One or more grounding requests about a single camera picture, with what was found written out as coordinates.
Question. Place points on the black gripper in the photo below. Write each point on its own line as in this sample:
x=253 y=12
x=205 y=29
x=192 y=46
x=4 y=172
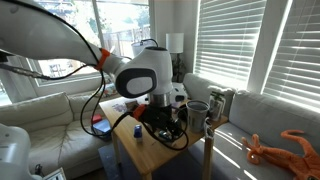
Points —
x=159 y=119

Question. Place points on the wooden block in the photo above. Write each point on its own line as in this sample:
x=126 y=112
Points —
x=139 y=138
x=166 y=140

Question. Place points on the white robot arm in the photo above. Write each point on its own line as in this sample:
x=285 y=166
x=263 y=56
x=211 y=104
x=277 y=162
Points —
x=31 y=31

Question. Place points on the orange plush octopus toy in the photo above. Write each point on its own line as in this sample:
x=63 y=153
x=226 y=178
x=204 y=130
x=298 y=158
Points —
x=306 y=167

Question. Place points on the black round object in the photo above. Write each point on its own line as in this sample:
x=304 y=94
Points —
x=182 y=113

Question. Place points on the wooden side table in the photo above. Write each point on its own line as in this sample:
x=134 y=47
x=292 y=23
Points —
x=149 y=154

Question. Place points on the grey plastic cup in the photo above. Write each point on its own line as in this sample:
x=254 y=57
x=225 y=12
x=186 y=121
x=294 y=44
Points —
x=197 y=113

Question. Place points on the clear snack bag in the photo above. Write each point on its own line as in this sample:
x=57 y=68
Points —
x=216 y=102

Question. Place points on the potted plant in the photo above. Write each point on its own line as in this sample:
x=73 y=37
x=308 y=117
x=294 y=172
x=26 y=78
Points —
x=178 y=68

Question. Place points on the blue box on sofa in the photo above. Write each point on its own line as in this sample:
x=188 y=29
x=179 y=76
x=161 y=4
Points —
x=102 y=129

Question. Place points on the red object on sofa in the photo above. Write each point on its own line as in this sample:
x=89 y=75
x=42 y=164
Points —
x=96 y=118

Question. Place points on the white arched lamp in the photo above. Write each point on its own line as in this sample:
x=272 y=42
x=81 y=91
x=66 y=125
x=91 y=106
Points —
x=137 y=47

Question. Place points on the white leather sofa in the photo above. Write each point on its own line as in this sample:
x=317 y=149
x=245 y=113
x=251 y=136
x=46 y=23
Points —
x=57 y=125

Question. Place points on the wrist camera with orange mount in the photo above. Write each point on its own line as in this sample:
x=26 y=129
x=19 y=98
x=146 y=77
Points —
x=139 y=111

